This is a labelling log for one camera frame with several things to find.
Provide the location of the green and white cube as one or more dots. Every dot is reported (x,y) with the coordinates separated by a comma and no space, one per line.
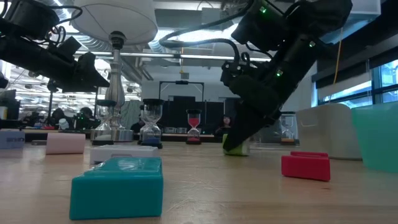
(239,151)

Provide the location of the white plastic bin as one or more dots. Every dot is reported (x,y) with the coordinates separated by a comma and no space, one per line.
(326,133)

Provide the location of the lavender plastic box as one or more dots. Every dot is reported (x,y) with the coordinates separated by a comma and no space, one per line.
(11,140)

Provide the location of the grey cloth cover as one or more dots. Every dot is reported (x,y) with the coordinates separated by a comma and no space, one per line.
(130,112)

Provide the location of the white rectangular plastic box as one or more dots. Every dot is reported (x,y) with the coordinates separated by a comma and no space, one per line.
(124,152)

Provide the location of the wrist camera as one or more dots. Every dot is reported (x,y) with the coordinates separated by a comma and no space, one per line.
(69,46)
(231,70)

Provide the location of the person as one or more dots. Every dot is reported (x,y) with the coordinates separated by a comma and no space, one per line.
(59,115)
(136,126)
(226,123)
(87,113)

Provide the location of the black-capped hourglass red sand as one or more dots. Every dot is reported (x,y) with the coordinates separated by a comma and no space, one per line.
(193,122)

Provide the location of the window with dark frame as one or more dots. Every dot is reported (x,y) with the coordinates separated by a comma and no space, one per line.
(388,74)

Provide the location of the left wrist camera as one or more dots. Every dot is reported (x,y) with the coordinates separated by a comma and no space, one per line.
(69,46)

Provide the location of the black monitor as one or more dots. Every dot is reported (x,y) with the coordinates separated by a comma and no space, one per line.
(11,107)

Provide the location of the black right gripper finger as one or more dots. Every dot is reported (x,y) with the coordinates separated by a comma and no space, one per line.
(245,130)

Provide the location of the teal translucent tray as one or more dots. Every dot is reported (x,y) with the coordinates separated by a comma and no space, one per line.
(377,140)

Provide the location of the pink plastic cube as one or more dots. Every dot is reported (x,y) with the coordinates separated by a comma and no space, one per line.
(65,143)

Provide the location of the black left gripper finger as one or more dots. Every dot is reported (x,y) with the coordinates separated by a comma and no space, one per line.
(90,77)

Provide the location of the long ceiling light bar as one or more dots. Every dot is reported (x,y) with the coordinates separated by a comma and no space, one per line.
(205,57)

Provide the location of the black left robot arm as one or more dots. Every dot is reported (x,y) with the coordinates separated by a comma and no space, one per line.
(28,18)

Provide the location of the red box with white label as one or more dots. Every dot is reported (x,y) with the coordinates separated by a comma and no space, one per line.
(306,169)

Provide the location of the black-capped hourglass white sand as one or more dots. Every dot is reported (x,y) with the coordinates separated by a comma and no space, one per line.
(104,113)

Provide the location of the black-capped hourglass blue sand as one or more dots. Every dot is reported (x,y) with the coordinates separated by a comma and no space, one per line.
(152,113)

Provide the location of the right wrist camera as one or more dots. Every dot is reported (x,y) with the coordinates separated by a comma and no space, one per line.
(231,70)

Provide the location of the teal rectangular plastic box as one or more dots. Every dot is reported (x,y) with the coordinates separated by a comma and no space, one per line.
(116,189)

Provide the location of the black metal frame rig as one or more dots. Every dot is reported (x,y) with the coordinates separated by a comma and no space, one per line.
(182,82)

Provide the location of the silver lamp with white shade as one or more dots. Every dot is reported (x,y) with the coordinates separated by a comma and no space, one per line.
(115,18)

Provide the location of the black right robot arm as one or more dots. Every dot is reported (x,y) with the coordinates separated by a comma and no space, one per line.
(326,15)

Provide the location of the background wooden desk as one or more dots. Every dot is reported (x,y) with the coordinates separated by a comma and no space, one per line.
(174,135)

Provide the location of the black partition panels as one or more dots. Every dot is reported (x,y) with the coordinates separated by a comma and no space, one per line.
(174,109)

